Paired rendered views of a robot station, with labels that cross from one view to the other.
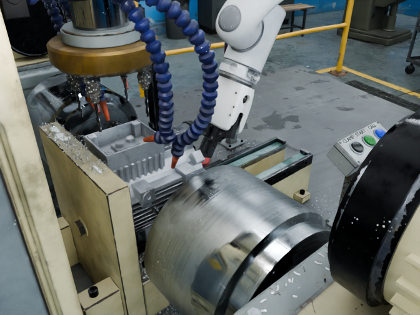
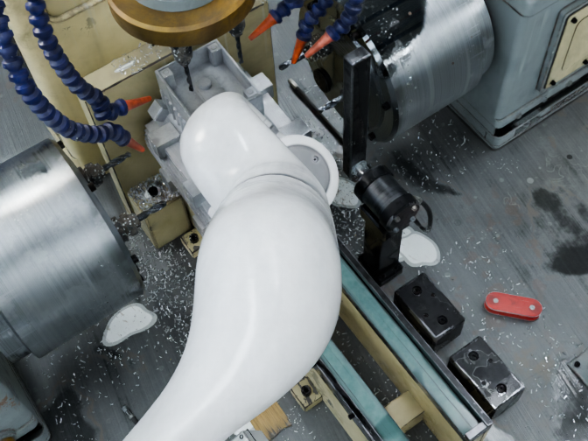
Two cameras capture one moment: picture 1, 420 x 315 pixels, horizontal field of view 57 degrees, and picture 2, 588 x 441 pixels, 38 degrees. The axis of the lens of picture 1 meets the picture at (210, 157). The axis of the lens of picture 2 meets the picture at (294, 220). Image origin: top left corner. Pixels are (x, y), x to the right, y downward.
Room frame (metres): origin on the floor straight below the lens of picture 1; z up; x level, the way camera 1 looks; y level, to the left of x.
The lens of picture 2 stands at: (0.88, -0.55, 2.04)
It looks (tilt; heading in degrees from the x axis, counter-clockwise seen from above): 60 degrees down; 100
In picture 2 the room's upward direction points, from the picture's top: 5 degrees counter-clockwise
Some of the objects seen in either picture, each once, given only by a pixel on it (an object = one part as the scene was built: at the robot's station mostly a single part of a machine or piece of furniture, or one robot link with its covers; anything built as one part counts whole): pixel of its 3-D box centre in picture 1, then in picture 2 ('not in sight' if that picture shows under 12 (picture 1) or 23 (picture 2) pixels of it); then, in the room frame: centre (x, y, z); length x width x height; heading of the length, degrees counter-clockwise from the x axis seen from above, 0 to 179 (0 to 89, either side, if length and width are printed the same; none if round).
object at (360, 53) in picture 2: (155, 104); (356, 118); (0.86, 0.13, 1.12); 0.04 x 0.03 x 0.26; 130
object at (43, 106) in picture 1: (76, 122); (407, 35); (0.93, 0.36, 1.04); 0.41 x 0.25 x 0.25; 40
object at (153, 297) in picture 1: (147, 283); (159, 209); (0.54, 0.13, 0.86); 0.07 x 0.06 x 0.12; 40
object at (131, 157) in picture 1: (125, 152); (211, 98); (0.66, 0.17, 1.11); 0.12 x 0.11 x 0.07; 129
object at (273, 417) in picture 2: not in sight; (241, 380); (0.70, -0.13, 0.80); 0.21 x 0.05 x 0.01; 129
